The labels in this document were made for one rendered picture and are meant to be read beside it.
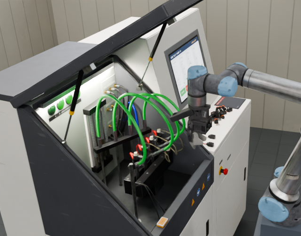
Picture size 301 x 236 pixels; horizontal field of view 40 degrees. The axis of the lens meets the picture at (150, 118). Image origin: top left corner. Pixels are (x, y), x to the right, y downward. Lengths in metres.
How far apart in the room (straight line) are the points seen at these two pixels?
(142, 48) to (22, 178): 0.85
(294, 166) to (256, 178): 2.15
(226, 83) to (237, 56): 2.69
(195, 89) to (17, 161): 0.83
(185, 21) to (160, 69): 0.44
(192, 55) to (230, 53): 1.75
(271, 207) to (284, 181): 0.12
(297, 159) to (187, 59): 1.11
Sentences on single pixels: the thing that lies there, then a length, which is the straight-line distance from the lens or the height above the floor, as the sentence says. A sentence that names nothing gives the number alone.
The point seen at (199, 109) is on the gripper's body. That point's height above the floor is 1.41.
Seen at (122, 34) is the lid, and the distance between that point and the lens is 1.27.
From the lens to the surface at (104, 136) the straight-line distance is 2.17.
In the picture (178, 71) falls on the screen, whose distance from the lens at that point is 2.33.
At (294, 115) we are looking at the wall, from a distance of 4.40.
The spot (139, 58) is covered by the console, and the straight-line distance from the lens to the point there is 2.14.
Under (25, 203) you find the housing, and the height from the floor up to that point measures 0.95.
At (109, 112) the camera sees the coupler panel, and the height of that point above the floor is 1.18.
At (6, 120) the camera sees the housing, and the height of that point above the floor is 1.38.
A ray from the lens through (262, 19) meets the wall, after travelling 4.09.
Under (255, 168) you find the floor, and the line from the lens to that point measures 3.84.
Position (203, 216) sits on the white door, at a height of 0.68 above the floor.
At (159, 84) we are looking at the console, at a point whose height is 1.32.
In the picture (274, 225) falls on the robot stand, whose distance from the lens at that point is 1.88.
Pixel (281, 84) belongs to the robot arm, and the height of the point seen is 1.51.
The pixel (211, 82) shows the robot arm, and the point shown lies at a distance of 1.56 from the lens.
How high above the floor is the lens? 2.12
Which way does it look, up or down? 27 degrees down
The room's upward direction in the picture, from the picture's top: 4 degrees counter-clockwise
